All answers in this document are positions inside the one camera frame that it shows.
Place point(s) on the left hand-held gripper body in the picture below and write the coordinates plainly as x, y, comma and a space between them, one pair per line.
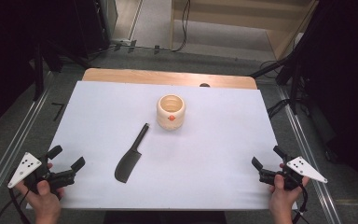
24, 169

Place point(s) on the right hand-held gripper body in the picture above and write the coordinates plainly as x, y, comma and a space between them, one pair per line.
304, 169

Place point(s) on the black knife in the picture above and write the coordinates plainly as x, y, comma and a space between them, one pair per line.
128, 163

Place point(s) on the cream ringed utensil holder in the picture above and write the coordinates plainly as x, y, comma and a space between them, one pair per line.
171, 119

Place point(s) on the person's right hand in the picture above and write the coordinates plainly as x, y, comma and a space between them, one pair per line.
281, 202

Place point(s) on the person's left hand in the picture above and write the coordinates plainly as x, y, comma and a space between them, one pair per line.
45, 205

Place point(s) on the white table mat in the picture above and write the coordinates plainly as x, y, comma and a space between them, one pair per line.
205, 161

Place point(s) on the black metal stand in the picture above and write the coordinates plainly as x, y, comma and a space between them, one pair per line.
293, 81
38, 71

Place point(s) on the black curtain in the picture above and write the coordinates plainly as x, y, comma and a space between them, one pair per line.
6, 46
345, 77

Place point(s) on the wooden table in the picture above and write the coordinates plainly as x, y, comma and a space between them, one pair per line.
143, 76

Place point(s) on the wooden shelf unit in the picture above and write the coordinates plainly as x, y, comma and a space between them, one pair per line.
279, 39

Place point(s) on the metal floor rail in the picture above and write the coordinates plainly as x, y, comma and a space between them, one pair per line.
15, 146
304, 149

